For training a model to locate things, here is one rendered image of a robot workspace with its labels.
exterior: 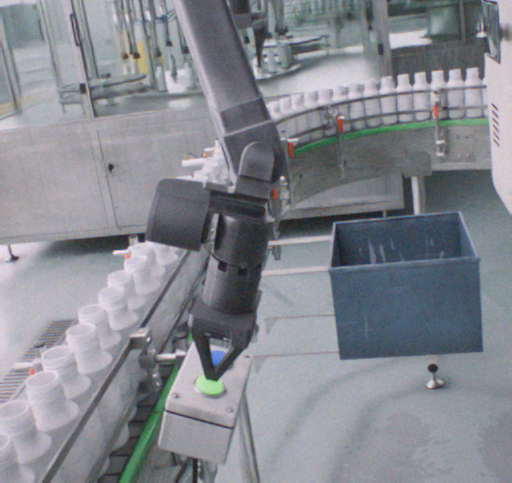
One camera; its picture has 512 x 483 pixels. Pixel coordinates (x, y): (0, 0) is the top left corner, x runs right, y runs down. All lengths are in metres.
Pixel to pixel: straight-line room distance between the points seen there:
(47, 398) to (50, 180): 4.14
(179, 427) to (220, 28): 0.43
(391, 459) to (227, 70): 1.98
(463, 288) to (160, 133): 3.25
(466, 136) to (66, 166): 2.88
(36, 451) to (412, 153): 2.13
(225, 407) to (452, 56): 5.65
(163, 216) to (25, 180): 4.28
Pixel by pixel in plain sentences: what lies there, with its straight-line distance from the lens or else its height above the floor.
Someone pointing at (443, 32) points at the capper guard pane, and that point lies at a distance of 6.34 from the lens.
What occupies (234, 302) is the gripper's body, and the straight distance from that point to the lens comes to 0.78.
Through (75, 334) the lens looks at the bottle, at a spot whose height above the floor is 1.15.
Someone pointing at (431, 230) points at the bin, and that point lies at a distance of 1.88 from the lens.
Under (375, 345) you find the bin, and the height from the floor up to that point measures 0.76.
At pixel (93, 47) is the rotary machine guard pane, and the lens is 4.69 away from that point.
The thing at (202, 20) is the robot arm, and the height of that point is 1.51.
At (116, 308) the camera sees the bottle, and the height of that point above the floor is 1.15.
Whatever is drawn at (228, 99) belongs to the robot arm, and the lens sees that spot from 0.77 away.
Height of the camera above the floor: 1.53
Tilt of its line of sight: 17 degrees down
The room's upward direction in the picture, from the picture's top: 9 degrees counter-clockwise
